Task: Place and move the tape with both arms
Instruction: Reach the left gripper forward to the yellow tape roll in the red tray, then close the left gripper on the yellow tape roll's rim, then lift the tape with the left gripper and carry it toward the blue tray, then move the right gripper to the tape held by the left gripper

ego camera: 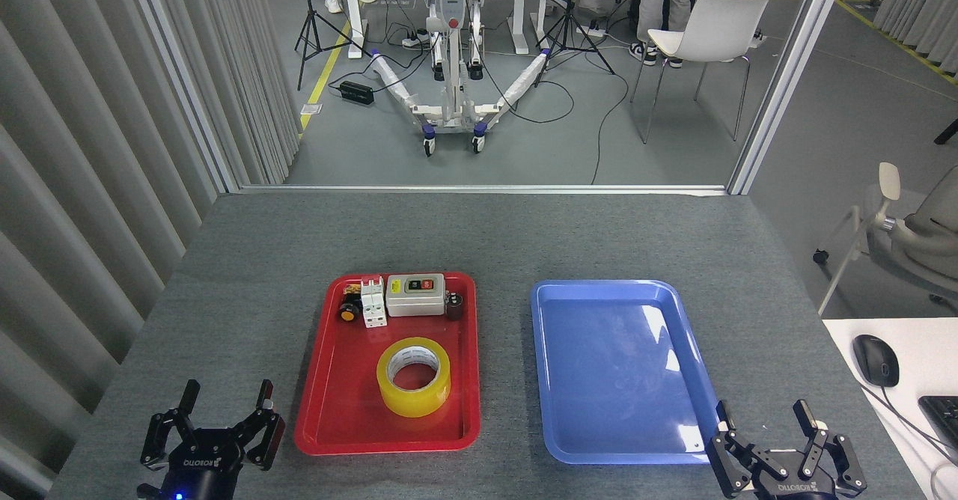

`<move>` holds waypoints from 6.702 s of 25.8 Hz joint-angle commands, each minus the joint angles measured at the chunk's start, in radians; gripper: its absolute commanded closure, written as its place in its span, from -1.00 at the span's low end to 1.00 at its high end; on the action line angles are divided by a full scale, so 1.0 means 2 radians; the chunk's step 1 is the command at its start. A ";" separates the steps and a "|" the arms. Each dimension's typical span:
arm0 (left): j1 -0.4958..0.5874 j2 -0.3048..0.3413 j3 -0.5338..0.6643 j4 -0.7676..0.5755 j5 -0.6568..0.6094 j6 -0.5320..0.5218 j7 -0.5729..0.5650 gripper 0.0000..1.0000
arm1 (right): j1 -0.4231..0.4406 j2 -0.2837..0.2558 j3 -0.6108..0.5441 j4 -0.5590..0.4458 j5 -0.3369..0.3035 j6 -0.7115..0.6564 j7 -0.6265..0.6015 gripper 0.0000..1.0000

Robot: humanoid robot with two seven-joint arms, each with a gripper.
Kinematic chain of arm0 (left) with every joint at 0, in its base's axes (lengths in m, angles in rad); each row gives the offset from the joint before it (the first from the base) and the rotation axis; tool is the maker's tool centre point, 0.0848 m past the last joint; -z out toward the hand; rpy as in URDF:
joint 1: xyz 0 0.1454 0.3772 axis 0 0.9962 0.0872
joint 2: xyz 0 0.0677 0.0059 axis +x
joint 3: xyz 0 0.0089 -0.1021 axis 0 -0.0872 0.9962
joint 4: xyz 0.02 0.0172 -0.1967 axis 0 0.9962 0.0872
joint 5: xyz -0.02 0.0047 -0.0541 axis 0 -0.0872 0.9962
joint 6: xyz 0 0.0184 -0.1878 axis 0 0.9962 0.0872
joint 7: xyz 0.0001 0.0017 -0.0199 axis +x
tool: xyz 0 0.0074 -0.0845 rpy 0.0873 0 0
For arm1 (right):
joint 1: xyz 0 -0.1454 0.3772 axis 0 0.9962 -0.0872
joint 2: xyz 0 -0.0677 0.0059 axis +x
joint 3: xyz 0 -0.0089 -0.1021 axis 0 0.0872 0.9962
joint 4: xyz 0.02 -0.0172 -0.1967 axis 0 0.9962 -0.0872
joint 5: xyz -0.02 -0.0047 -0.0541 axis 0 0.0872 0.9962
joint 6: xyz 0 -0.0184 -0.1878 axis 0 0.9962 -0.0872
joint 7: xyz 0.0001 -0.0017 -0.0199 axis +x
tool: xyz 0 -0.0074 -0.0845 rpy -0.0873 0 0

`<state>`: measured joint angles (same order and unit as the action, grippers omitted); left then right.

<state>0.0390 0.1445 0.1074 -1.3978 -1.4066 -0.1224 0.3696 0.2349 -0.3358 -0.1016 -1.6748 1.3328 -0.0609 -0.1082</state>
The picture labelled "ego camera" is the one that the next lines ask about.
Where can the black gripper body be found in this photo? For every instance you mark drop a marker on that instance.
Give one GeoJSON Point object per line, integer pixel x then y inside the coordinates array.
{"type": "Point", "coordinates": [793, 491]}
{"type": "Point", "coordinates": [202, 462]}

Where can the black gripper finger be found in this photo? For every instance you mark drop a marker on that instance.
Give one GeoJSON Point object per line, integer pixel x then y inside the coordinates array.
{"type": "Point", "coordinates": [730, 459]}
{"type": "Point", "coordinates": [153, 440]}
{"type": "Point", "coordinates": [844, 462]}
{"type": "Point", "coordinates": [268, 440]}

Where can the yellow tape roll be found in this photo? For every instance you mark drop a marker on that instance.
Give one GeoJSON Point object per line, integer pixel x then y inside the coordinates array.
{"type": "Point", "coordinates": [412, 403]}

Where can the red plastic tray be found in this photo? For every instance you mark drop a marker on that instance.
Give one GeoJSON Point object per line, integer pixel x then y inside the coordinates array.
{"type": "Point", "coordinates": [344, 410]}

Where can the black computer mouse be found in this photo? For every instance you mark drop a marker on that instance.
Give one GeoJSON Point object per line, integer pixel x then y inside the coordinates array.
{"type": "Point", "coordinates": [876, 361]}

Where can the black keyboard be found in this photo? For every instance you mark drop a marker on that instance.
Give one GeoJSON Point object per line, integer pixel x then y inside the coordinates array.
{"type": "Point", "coordinates": [944, 418]}

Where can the white desk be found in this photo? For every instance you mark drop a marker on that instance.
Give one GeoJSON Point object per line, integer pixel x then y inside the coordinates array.
{"type": "Point", "coordinates": [920, 350]}

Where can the blue plastic tray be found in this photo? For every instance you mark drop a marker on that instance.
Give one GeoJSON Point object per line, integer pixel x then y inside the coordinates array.
{"type": "Point", "coordinates": [614, 380]}

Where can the black and yellow push button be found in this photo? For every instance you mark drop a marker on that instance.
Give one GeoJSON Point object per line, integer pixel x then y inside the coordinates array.
{"type": "Point", "coordinates": [348, 313]}

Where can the white circuit breaker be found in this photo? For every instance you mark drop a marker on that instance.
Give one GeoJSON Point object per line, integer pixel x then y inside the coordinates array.
{"type": "Point", "coordinates": [373, 307]}

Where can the grey office chair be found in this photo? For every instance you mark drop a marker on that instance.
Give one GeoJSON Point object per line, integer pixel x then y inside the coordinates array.
{"type": "Point", "coordinates": [928, 238]}

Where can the grey pleated curtain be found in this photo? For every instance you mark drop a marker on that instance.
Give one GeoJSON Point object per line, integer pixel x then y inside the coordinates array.
{"type": "Point", "coordinates": [75, 148]}
{"type": "Point", "coordinates": [928, 6]}

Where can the black power adapter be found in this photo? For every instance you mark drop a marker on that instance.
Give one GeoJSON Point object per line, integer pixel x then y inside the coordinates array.
{"type": "Point", "coordinates": [357, 93]}

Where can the white wheeled stand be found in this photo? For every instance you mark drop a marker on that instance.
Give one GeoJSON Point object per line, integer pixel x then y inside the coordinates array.
{"type": "Point", "coordinates": [451, 103]}

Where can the black tripod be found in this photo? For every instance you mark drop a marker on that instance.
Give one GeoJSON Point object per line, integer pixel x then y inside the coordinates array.
{"type": "Point", "coordinates": [307, 32]}
{"type": "Point", "coordinates": [569, 21]}

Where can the white power strip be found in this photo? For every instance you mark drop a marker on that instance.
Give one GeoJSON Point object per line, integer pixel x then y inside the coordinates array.
{"type": "Point", "coordinates": [414, 40]}

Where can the white chair with metal legs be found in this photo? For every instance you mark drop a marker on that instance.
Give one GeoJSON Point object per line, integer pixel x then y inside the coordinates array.
{"type": "Point", "coordinates": [711, 32]}

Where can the white table leg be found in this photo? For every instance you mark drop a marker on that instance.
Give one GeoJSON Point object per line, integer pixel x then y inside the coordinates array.
{"type": "Point", "coordinates": [518, 21]}
{"type": "Point", "coordinates": [354, 13]}

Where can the grey push button switch box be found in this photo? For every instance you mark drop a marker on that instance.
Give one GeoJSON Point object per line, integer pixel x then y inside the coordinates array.
{"type": "Point", "coordinates": [415, 304]}

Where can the dark red knob switch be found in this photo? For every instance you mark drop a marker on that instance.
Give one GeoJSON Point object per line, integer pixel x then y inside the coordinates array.
{"type": "Point", "coordinates": [454, 307]}

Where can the silver frame rail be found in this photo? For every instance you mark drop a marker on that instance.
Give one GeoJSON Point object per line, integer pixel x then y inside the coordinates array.
{"type": "Point", "coordinates": [479, 188]}

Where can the silver frame post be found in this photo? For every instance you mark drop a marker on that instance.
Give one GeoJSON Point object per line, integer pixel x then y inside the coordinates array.
{"type": "Point", "coordinates": [786, 81]}
{"type": "Point", "coordinates": [183, 81]}

